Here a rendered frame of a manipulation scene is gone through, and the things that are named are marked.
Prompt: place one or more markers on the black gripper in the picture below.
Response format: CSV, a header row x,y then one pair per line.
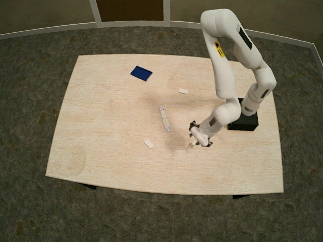
x,y
193,124

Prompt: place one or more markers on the dark blue flat rectangle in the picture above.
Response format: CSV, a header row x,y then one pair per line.
x,y
141,73

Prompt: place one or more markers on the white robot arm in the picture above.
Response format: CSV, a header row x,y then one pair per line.
x,y
224,23

